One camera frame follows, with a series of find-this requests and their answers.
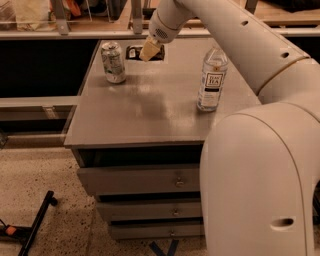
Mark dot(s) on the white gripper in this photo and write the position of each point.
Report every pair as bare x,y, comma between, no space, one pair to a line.
159,32

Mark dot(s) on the black rxbar chocolate wrapper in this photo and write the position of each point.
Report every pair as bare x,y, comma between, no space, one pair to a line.
133,53

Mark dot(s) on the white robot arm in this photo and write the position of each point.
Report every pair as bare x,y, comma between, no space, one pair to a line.
260,166

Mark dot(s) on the white green 7up can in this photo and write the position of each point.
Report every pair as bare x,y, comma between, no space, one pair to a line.
113,62

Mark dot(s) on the grey drawer cabinet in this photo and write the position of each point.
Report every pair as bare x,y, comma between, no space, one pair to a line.
151,118

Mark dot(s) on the clear tea bottle white cap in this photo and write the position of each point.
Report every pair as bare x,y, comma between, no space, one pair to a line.
214,69

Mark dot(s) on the top grey drawer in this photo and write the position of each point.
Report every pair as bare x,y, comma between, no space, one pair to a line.
145,179

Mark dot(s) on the grey drawer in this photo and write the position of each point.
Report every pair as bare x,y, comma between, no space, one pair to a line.
150,210
145,179
156,230

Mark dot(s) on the middle grey drawer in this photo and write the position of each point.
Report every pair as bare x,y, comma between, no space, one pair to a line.
150,210

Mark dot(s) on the bottom grey drawer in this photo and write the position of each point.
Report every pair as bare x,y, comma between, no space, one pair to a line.
156,230

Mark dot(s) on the metal rail frame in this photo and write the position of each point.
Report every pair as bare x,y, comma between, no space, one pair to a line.
121,15

